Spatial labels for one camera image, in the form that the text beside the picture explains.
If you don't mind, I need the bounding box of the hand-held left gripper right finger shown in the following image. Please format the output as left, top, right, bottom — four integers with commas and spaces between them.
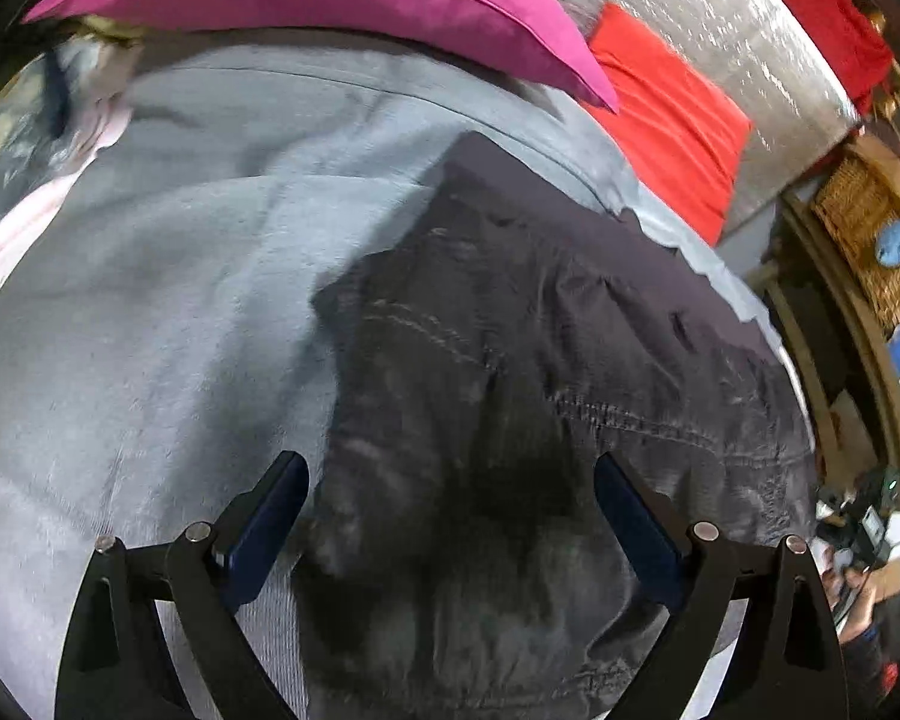
594, 454, 848, 720

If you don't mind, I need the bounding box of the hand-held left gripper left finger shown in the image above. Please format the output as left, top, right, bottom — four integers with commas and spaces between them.
54, 450, 310, 720

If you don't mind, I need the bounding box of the dark quilted zip jacket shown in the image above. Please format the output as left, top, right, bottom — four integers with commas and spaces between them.
289, 131, 818, 720

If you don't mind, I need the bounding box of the person's right hand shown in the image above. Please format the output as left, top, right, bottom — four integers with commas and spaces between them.
832, 566, 890, 638

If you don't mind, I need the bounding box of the wooden shelf unit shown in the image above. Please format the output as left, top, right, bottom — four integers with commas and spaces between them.
750, 191, 900, 511

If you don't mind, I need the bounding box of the grey knit blanket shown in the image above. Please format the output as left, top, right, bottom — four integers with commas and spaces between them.
0, 26, 803, 720

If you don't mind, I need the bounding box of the wicker basket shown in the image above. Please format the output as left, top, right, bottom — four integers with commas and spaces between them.
810, 154, 900, 331

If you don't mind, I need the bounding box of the pale pink sheet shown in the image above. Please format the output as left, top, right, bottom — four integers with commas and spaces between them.
0, 105, 132, 331

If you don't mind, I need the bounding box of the red pillow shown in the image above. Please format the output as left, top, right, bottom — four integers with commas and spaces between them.
581, 4, 755, 248

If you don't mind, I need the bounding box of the clear plastic bag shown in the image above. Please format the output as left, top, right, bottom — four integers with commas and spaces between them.
0, 37, 132, 241

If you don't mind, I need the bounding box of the silver foil insulation mat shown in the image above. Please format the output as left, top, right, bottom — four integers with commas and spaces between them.
487, 0, 863, 237

